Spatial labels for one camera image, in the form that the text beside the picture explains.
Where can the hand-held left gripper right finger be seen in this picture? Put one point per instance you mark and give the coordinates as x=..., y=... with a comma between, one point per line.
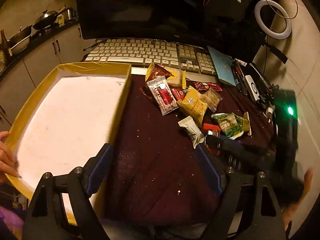
x=207, y=170

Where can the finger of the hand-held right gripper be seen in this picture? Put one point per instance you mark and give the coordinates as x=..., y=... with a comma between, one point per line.
x=237, y=146
x=250, y=163

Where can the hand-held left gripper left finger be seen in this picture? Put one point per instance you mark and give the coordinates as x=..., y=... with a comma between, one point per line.
x=105, y=158

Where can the yellow taped cardboard box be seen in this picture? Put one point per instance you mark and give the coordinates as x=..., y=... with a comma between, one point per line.
x=65, y=120

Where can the pale cracker packet yellow edge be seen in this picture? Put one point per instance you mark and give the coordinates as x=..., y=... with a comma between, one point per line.
x=176, y=78

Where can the person's right hand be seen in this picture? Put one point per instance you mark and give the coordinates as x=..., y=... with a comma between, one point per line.
x=308, y=180

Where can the green snack packet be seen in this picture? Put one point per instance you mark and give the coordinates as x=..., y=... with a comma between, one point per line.
x=230, y=125

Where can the small red snack packet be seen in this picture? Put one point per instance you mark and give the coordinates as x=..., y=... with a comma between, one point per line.
x=211, y=126

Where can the white grey snack packet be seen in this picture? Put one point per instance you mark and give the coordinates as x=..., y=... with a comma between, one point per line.
x=192, y=130

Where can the clear beige snack packet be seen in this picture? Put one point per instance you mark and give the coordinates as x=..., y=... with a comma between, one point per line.
x=211, y=100

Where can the dark red table cloth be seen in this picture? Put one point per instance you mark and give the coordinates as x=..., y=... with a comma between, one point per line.
x=155, y=180

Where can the yellow snack packet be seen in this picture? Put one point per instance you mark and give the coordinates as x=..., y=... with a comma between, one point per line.
x=193, y=106

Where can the black device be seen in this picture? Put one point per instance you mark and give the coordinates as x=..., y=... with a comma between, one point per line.
x=262, y=80

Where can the long red snack packet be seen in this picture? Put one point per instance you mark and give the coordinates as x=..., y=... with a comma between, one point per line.
x=207, y=86

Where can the blue notebook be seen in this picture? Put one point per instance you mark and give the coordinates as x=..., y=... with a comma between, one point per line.
x=222, y=65

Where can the white red snack packet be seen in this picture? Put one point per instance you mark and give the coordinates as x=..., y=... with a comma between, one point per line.
x=162, y=95

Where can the brown red snack packet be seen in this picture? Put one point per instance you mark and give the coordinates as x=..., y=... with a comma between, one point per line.
x=157, y=72

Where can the purple cloth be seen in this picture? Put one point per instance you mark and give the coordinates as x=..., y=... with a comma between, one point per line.
x=10, y=222

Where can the white keyboard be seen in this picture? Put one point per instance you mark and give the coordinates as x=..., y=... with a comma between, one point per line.
x=150, y=52

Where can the kitchen counter cabinet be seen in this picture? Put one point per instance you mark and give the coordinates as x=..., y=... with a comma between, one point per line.
x=42, y=55

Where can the metal bowl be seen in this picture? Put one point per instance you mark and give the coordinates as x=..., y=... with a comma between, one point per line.
x=20, y=46

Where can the yellow carton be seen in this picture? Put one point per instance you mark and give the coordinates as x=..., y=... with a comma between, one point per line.
x=60, y=20

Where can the metal kettle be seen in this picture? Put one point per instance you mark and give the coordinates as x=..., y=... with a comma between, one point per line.
x=70, y=13

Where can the wok with metal lid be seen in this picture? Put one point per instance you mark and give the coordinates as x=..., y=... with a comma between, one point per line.
x=47, y=18

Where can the dark glass bottle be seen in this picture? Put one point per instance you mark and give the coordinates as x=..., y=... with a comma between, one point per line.
x=4, y=43

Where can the black monitor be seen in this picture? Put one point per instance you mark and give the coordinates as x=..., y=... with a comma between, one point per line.
x=162, y=10

